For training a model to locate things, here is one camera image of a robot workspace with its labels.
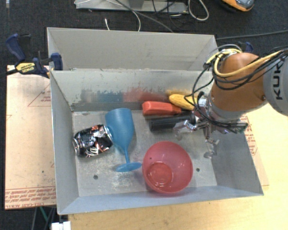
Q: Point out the grey metal bin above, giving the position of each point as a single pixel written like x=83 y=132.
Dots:
x=105 y=171

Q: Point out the blue plastic goblet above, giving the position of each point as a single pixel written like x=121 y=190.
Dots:
x=121 y=126

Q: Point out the brown cardboard board red print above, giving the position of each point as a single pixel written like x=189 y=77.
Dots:
x=26 y=140

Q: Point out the red plastic bowl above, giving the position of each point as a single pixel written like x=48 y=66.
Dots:
x=169 y=166

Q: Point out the crushed black drink can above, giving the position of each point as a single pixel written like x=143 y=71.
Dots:
x=92 y=141

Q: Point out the black cylinder on white bracket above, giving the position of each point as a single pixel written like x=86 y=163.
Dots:
x=202 y=102

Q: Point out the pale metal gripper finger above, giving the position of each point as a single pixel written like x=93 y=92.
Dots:
x=212 y=144
x=188 y=125

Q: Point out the black ribbed brush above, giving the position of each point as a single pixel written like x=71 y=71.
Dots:
x=165 y=123

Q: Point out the red stapler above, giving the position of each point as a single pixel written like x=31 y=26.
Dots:
x=158 y=108

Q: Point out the yellow toy corn cob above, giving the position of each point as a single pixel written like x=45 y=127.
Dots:
x=181 y=101

